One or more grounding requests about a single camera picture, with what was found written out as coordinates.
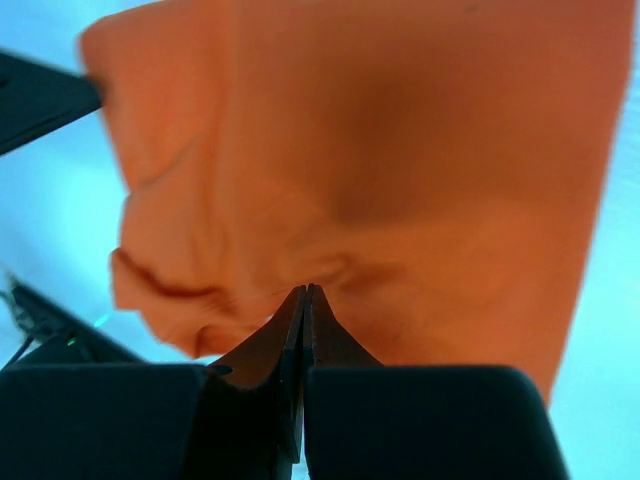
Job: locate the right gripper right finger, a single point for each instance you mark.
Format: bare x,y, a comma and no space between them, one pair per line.
334,421

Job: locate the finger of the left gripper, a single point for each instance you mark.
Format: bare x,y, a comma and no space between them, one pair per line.
37,99

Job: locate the orange t shirt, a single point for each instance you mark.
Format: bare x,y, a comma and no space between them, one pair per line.
435,166

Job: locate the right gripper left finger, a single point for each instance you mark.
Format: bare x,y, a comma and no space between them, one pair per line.
264,373

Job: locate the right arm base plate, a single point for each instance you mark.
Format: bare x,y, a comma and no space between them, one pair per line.
54,335

